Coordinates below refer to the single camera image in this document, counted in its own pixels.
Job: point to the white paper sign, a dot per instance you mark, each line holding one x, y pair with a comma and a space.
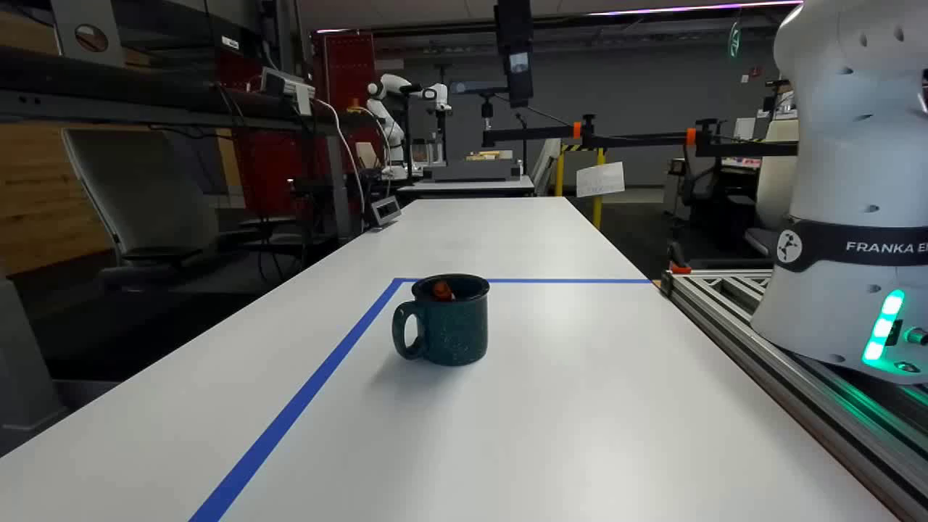
600, 180

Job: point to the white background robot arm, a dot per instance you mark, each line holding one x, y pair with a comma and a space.
389, 86

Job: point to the grey office chair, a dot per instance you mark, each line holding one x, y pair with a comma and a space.
155, 215

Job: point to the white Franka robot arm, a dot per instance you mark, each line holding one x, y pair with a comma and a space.
851, 266

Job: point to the red and grey marker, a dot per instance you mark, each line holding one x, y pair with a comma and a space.
442, 292

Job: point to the dark green speckled mug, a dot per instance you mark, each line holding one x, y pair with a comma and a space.
444, 332

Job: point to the aluminium mounting rail frame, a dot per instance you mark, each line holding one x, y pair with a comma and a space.
877, 431

